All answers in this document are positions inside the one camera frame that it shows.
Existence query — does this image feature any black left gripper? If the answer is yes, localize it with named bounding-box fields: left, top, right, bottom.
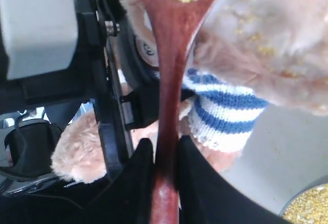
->
left=1, top=0, right=159, bottom=197

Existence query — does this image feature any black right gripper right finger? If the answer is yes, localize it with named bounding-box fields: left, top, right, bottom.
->
left=178, top=136, right=287, bottom=224

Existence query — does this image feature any tan teddy bear striped shirt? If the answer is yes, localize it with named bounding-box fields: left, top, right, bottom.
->
left=51, top=0, right=328, bottom=184

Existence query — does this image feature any dark red wooden spoon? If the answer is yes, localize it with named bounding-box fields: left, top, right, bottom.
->
left=142, top=0, right=214, bottom=224

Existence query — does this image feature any round metal bowl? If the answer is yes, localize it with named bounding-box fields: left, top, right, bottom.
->
left=281, top=184, right=327, bottom=224

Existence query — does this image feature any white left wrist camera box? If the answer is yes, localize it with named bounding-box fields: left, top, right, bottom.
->
left=1, top=0, right=78, bottom=80

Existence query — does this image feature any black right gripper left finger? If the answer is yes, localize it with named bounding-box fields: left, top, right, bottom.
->
left=1, top=138, right=153, bottom=223

